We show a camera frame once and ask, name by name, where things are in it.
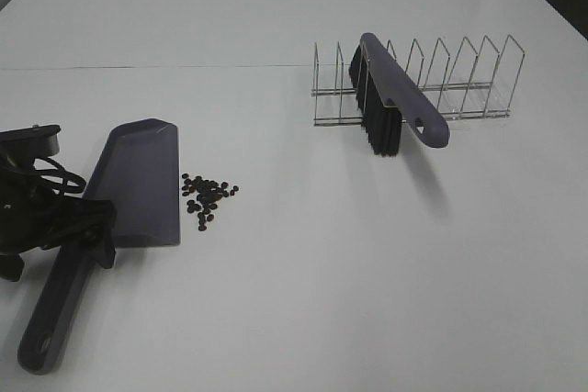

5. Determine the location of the chrome wire dish rack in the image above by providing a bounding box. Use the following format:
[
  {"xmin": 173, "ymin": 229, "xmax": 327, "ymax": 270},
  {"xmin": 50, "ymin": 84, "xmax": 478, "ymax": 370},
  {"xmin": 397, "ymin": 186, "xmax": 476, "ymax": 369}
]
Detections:
[{"xmin": 311, "ymin": 34, "xmax": 526, "ymax": 127}]

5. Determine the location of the purple plastic dustpan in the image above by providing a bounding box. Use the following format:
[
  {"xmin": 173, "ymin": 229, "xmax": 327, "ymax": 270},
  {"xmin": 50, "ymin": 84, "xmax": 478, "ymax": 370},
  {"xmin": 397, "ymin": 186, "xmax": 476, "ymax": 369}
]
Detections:
[{"xmin": 17, "ymin": 118, "xmax": 180, "ymax": 375}]

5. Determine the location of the pile of coffee beans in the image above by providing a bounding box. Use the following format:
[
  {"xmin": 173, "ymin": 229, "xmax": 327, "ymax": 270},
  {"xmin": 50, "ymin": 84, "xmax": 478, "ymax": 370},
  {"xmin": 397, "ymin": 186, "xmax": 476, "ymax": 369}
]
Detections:
[{"xmin": 180, "ymin": 173, "xmax": 240, "ymax": 232}]

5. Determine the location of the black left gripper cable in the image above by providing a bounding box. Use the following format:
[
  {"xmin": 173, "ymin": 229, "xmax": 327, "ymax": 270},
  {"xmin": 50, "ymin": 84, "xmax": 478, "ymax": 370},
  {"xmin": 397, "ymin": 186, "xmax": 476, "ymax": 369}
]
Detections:
[{"xmin": 27, "ymin": 155, "xmax": 87, "ymax": 200}]

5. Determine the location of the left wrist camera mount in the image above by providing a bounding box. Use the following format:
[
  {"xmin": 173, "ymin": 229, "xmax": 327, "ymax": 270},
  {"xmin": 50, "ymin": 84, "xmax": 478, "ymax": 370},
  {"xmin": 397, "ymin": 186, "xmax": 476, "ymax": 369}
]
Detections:
[{"xmin": 1, "ymin": 125, "xmax": 61, "ymax": 162}]

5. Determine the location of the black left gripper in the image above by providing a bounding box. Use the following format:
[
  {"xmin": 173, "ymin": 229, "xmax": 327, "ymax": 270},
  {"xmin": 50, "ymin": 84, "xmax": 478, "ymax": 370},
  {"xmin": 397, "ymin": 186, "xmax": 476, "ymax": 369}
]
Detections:
[{"xmin": 1, "ymin": 152, "xmax": 116, "ymax": 282}]

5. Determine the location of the purple brush with black bristles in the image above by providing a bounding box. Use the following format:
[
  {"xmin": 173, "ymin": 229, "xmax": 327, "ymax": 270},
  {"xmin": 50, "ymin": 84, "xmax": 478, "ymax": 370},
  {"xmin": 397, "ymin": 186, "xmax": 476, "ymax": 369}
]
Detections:
[{"xmin": 348, "ymin": 33, "xmax": 450, "ymax": 157}]

